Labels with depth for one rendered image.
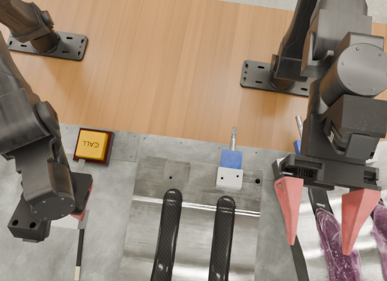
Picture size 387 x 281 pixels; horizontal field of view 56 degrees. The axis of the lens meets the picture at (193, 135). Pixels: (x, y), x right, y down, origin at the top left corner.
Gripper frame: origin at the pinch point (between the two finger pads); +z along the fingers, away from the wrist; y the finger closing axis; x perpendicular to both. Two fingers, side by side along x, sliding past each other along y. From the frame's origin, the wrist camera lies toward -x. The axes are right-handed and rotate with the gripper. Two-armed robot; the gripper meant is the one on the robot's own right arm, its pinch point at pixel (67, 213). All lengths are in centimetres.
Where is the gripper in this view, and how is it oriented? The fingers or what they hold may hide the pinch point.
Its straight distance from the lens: 73.6
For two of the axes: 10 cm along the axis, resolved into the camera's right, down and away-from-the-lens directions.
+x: 1.2, -7.4, 6.7
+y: 9.9, 1.2, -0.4
